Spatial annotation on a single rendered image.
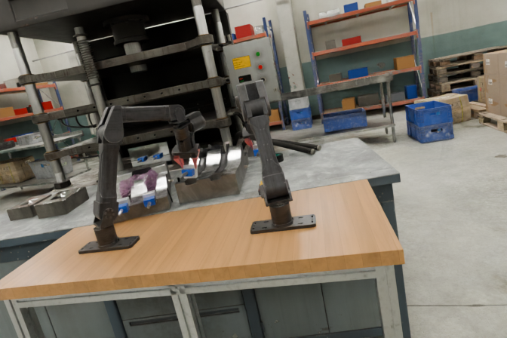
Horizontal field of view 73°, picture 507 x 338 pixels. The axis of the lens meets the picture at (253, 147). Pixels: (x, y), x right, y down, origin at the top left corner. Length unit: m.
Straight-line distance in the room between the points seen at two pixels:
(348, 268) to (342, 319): 0.83
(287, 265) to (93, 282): 0.55
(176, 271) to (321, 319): 0.89
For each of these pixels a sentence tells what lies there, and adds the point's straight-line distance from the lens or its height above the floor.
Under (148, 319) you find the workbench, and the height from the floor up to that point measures 0.28.
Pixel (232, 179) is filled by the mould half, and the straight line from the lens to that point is 1.41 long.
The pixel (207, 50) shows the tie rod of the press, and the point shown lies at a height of 1.45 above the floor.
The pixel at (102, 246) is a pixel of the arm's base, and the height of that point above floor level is 0.82.
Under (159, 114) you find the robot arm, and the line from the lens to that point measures 1.29.
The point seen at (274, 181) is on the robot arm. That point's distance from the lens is 1.03.
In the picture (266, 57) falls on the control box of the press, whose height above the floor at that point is 1.35.
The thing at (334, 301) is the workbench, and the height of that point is 0.25.
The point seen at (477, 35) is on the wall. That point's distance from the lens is 8.31.
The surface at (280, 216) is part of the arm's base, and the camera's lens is 1.04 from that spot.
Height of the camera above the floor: 1.26
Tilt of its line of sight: 12 degrees down
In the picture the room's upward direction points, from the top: 12 degrees counter-clockwise
